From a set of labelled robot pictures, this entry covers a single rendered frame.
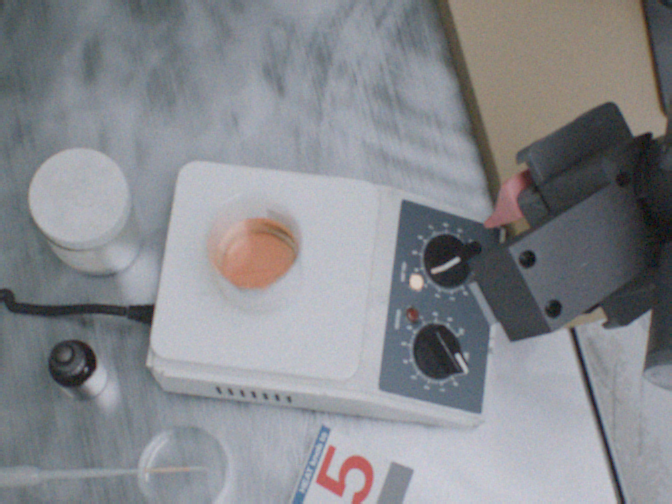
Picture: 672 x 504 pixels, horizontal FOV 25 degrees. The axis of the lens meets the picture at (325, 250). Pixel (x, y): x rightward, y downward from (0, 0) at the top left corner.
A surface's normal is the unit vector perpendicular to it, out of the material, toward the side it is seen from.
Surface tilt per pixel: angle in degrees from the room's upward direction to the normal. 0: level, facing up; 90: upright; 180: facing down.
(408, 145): 0
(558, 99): 0
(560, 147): 28
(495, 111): 0
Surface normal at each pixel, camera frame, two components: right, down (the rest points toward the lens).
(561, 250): 0.46, -0.18
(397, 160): -0.02, -0.28
